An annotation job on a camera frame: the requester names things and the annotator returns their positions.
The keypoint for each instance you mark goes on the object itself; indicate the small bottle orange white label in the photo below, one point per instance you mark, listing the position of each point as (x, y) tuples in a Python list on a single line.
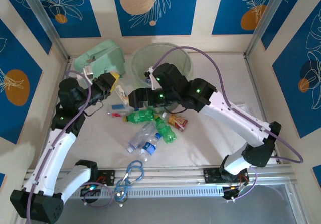
[(123, 94)]

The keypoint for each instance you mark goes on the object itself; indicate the green bottle with yellow cap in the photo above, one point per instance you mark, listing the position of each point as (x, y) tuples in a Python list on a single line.
[(140, 116)]

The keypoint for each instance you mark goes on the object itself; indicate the clear bottle red blue label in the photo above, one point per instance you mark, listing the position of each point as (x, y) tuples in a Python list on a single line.
[(118, 111)]

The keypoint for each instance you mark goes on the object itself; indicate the orange red label bottle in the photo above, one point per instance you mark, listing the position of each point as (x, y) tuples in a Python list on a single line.
[(176, 122)]

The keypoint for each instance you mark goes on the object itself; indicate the crushed green plastic bottle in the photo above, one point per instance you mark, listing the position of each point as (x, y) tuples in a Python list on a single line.
[(165, 129)]

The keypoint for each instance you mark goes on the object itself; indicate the blue label water bottle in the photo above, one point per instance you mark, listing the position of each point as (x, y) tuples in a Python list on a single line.
[(150, 147)]

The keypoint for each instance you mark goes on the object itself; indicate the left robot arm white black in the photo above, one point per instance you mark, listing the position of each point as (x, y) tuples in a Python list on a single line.
[(54, 153)]

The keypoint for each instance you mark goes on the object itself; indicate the translucent green plastic bin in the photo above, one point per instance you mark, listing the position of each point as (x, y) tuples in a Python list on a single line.
[(150, 55)]

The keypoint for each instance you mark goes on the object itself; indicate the blue bottle cap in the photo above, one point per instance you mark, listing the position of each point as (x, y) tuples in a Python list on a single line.
[(136, 109)]

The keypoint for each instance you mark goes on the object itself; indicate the pale green zipper pouch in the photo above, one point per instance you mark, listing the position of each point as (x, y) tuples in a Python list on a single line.
[(105, 55)]

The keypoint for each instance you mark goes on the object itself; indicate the clear unlabelled bottle white cap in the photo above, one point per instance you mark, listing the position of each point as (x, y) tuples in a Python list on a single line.
[(140, 137)]

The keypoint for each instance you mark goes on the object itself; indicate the flat silver metal plate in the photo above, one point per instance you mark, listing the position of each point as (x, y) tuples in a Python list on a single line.
[(242, 107)]

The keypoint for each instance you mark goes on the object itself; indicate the blue stethoscope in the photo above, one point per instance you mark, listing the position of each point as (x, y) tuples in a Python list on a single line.
[(121, 196)]

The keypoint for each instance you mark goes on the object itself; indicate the grey metal panel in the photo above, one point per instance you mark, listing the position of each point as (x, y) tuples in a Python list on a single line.
[(163, 212)]

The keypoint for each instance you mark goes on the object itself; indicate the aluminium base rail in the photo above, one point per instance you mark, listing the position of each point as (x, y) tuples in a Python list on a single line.
[(175, 172)]

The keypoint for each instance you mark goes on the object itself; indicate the aluminium frame post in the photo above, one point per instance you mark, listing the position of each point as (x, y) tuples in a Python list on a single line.
[(268, 15), (43, 15)]

